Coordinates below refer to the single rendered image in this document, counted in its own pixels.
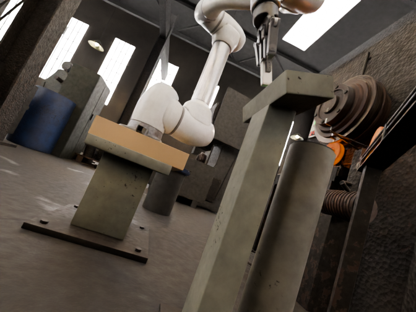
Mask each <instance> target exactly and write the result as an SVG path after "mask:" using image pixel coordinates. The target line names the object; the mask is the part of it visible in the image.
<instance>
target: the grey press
mask: <svg viewBox="0 0 416 312"><path fill-rule="evenodd" d="M250 101H251V99H250V98H248V97H246V96H244V95H243V94H241V93H239V92H237V91H236V90H234V89H232V88H230V87H228V89H227V91H226V94H225V96H224V98H223V100H222V101H221V102H218V103H216V104H215V105H214V106H212V107H211V108H210V110H211V113H212V116H211V118H212V122H211V123H212V124H213V125H214V130H215V132H214V138H213V140H212V141H211V143H210V144H209V145H207V146H203V147H195V146H194V147H193V150H192V152H191V153H192V154H193V155H199V151H200V150H201V149H202V150H205V151H206V152H207V151H211V149H212V146H213V145H214V148H213V151H212V153H211V155H210V159H209V161H208V163H207V164H206V165H208V166H210V167H213V168H216V169H217V170H216V172H215V175H214V178H213V180H212V185H211V187H210V188H209V192H208V193H207V197H206V199H205V202H204V203H203V204H201V203H197V206H199V207H202V208H205V209H207V210H211V211H213V212H216V213H217V212H218V210H219V207H220V204H221V202H222V198H223V195H224V193H225V190H226V188H227V184H228V181H229V179H230V176H231V173H232V171H233V167H234V165H235V162H236V159H237V157H238V154H239V151H240V149H241V145H242V143H243V140H244V138H245V134H246V132H247V129H248V126H249V123H243V107H244V106H245V105H246V104H247V103H249V102H250ZM194 160H195V159H194ZM196 161H198V160H196ZM198 162H199V161H198ZM201 163H202V162H201ZM204 164H205V163H204ZM177 198H178V199H180V200H182V201H185V202H186V201H187V198H185V197H182V196H179V195H178V196H177Z"/></svg>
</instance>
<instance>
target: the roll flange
mask: <svg viewBox="0 0 416 312"><path fill-rule="evenodd" d="M375 81H376V82H377V83H379V84H380V85H381V86H382V88H383V93H384V97H383V103H382V105H381V108H380V111H379V113H378V114H377V116H376V118H375V119H374V121H373V122H372V123H371V124H370V126H369V127H368V128H367V129H366V130H365V131H364V132H363V133H361V134H360V135H359V136H358V137H356V138H355V139H353V140H355V141H357V142H359V143H364V142H365V141H367V140H368V139H370V138H371V137H373V136H374V134H375V132H376V130H377V129H378V128H379V127H382V126H383V124H384V123H385V122H386V120H387V118H388V116H389V113H390V111H391V99H390V97H389V95H388V94H387V92H386V88H385V86H384V84H383V83H381V82H380V81H378V80H375ZM349 143H351V144H352V145H354V146H356V145H359V144H357V143H355V142H352V141H350V142H349ZM343 146H344V147H351V145H349V144H348V143H345V144H343Z"/></svg>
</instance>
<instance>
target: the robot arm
mask: <svg viewBox="0 0 416 312"><path fill-rule="evenodd" d="M324 2H325V0H200V1H199V3H198V4H197V6H196V8H195V11H194V16H195V19H196V21H197V22H198V23H199V24H200V25H202V26H203V27H204V28H205V29H206V30H207V31H208V32H209V33H210V34H211V35H212V49H211V51H210V54H209V57H208V58H207V61H206V64H205V66H204V69H203V71H202V74H201V76H200V79H199V82H198V83H197V86H196V89H195V91H194V94H193V97H192V99H191V100H190V101H187V102H186V103H185V104H184V105H183V106H182V105H181V104H180V102H179V101H178V94H177V92H176V91H175V90H174V88H173V87H171V86H170V85H168V84H165V83H162V82H157V83H156V84H154V85H152V86H151V87H149V88H148V89H147V90H146V91H145V92H144V94H143V95H142V96H141V98H140V99H139V101H138V103H137V105H136V107H135V109H134V112H133V114H132V117H131V120H130V122H129V123H128V125H124V124H119V125H122V126H124V127H126V128H128V129H131V130H133V131H135V132H138V133H140V134H143V135H145V136H147V137H150V138H152V139H155V140H156V141H159V142H162V141H161V139H162V136H163V133H165V134H168V135H170V136H171V137H173V138H175V139H176V140H178V141H180V142H182V143H185V144H187V145H191V146H195V147H203V146H207V145H209V144H210V143H211V141H212V140H213V138H214V132H215V130H214V125H213V124H212V123H211V122H212V118H211V116H212V113H211V110H210V108H209V106H210V103H211V101H212V97H213V96H214V92H215V90H216V87H217V84H218V82H219V79H220V76H221V75H222V71H223V69H224V66H225V63H226V61H227V58H228V55H229V54H230V53H234V52H237V51H239V50H241V48H242V47H243V45H244V43H245V38H246V37H245V34H244V31H243V29H242V28H241V27H240V25H239V24H238V23H237V22H236V21H235V20H234V19H233V18H232V17H231V16H230V15H229V14H227V13H226V12H225V11H227V10H251V14H252V15H253V25H254V26H255V27H256V29H257V30H258V31H257V38H258V40H257V42H256V43H254V44H253V46H254V49H255V54H256V63H257V67H261V86H263V87H267V86H268V85H269V84H270V83H271V82H272V61H273V56H276V51H277V39H278V32H279V24H280V18H279V11H280V12H281V13H283V14H303V15H308V14H313V13H315V12H316V11H317V10H318V9H320V8H321V6H322V5H323V4H324Z"/></svg>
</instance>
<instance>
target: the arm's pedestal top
mask: <svg viewBox="0 0 416 312"><path fill-rule="evenodd" d="M84 143H85V144H87V145H90V146H92V147H94V148H96V149H99V150H102V151H104V152H108V153H110V154H113V155H115V156H118V157H121V158H123V159H126V160H129V161H131V162H134V163H136V164H139V165H142V166H143V167H147V168H150V169H151V170H153V171H156V172H158V173H161V174H163V175H169V174H170V171H171V168H172V166H171V165H168V164H166V163H163V162H161V161H158V160H156V159H154V158H151V157H148V156H146V155H143V154H140V153H139V152H136V151H133V150H131V149H128V148H126V147H123V146H121V145H118V144H115V143H114V142H111V141H108V140H106V139H103V138H101V137H98V136H96V135H93V134H91V133H88V135H87V137H86V139H85V141H84Z"/></svg>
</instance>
